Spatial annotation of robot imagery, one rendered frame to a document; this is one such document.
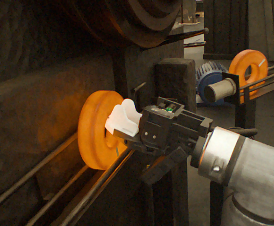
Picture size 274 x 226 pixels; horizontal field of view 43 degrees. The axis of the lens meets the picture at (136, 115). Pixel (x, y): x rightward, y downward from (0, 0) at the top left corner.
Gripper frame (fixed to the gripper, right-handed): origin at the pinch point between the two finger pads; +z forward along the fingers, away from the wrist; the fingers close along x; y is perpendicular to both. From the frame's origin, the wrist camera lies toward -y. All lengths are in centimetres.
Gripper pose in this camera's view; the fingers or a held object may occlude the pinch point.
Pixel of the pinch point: (104, 120)
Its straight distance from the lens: 68.2
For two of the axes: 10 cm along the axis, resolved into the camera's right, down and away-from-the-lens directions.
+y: 1.7, -8.8, -4.5
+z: -8.9, -3.4, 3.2
